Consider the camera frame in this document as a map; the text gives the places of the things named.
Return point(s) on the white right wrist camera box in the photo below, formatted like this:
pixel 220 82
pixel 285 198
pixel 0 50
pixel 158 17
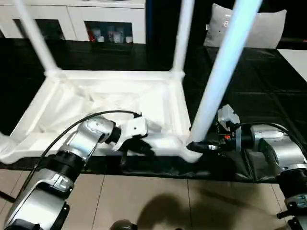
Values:
pixel 228 115

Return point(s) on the white cabinet with glass doors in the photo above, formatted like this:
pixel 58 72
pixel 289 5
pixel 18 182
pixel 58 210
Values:
pixel 72 19

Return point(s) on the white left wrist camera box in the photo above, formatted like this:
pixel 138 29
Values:
pixel 133 128

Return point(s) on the black stand leg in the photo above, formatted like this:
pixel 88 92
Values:
pixel 291 213
pixel 5 196

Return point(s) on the white flat panel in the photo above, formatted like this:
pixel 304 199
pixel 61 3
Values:
pixel 296 62

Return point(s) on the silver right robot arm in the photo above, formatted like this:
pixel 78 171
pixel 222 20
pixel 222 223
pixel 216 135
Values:
pixel 283 158

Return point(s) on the black left robot foot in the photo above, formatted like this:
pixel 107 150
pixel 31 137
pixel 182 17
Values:
pixel 122 225

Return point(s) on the white plastic table leg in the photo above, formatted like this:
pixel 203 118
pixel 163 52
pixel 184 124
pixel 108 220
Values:
pixel 4 141
pixel 182 33
pixel 223 72
pixel 36 36

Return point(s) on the black work mat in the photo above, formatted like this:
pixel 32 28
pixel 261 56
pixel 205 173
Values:
pixel 268 81

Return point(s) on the grey pillow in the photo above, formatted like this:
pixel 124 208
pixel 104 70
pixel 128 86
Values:
pixel 264 28

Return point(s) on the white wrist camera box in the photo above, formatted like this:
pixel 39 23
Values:
pixel 133 128
pixel 228 115

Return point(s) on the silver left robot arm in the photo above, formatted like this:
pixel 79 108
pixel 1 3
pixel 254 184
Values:
pixel 72 158

